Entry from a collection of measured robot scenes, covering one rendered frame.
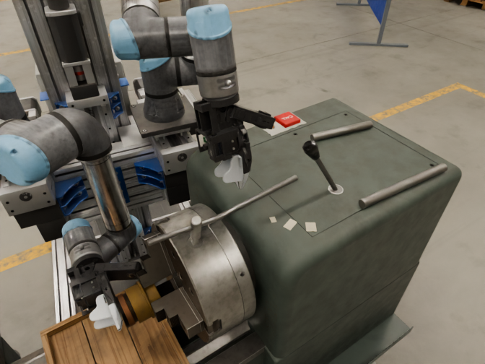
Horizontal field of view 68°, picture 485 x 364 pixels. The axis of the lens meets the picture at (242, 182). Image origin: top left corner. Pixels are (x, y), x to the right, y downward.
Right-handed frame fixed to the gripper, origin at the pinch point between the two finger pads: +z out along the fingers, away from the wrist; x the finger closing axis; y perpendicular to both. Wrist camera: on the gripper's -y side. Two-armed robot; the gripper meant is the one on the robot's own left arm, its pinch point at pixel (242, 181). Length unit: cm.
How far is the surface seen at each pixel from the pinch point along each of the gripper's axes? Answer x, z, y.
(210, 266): 5.4, 13.0, 13.4
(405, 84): -197, 90, -334
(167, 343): -8, 43, 25
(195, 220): 4.0, 1.5, 13.8
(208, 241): 1.4, 9.8, 11.2
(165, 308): 0.1, 22.6, 23.9
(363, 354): 7, 82, -35
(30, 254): -170, 96, 67
